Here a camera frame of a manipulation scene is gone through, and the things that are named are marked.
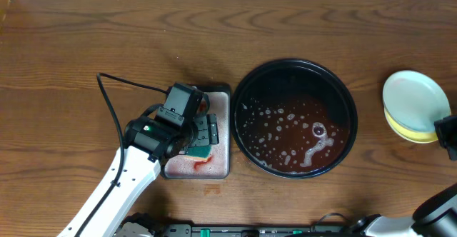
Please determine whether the green yellow sponge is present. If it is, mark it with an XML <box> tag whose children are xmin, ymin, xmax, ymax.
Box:
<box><xmin>186</xmin><ymin>146</ymin><xmax>211</xmax><ymax>161</ymax></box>

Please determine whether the rectangular soapy metal tray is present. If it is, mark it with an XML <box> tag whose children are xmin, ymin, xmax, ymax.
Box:
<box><xmin>161</xmin><ymin>84</ymin><xmax>231</xmax><ymax>179</ymax></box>

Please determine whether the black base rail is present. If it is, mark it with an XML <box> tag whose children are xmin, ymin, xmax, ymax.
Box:
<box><xmin>154</xmin><ymin>223</ymin><xmax>362</xmax><ymax>237</ymax></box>

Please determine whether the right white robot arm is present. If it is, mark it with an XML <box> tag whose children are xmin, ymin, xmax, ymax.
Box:
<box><xmin>352</xmin><ymin>184</ymin><xmax>456</xmax><ymax>237</ymax></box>

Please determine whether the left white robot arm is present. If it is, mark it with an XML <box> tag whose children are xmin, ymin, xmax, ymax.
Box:
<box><xmin>59</xmin><ymin>112</ymin><xmax>230</xmax><ymax>236</ymax></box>

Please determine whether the yellow plate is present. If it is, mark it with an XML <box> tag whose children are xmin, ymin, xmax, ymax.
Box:
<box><xmin>384</xmin><ymin>109</ymin><xmax>438</xmax><ymax>143</ymax></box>

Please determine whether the round black tray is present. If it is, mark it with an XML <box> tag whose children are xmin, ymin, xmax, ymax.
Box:
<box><xmin>230</xmin><ymin>59</ymin><xmax>358</xmax><ymax>178</ymax></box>

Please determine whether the light blue plate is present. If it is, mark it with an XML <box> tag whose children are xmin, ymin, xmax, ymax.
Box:
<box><xmin>382</xmin><ymin>70</ymin><xmax>451</xmax><ymax>133</ymax></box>

